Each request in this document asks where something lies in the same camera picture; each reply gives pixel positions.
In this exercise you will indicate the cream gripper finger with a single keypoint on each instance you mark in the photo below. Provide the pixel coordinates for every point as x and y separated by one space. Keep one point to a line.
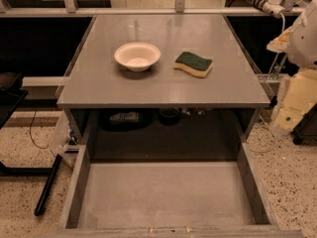
280 44
299 99

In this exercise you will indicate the green and yellow sponge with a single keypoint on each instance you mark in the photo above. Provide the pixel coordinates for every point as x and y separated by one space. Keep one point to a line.
193 64

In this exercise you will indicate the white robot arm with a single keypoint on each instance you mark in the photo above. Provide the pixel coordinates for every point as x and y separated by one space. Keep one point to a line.
299 42

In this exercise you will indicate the grey cabinet with top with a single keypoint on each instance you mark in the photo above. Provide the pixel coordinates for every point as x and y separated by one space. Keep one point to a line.
97 81

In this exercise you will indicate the grey open top drawer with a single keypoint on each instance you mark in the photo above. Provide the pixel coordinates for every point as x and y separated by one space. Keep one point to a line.
169 200

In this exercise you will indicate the dark cup under cabinet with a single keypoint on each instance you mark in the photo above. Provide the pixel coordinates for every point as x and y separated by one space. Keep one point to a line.
169 117

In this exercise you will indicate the white paper bowl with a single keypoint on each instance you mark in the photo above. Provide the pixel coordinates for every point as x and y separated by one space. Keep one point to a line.
137 56

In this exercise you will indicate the black chair at left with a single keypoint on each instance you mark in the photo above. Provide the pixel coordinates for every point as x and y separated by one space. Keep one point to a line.
11 94

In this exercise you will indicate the black metal stand leg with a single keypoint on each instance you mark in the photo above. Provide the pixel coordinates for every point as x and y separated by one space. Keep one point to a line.
40 208

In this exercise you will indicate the white ribbed hose fitting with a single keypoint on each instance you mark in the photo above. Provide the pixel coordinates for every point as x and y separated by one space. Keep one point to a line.
272 7

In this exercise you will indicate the metal railing frame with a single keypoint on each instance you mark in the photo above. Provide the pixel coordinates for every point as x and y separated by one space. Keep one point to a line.
99 0

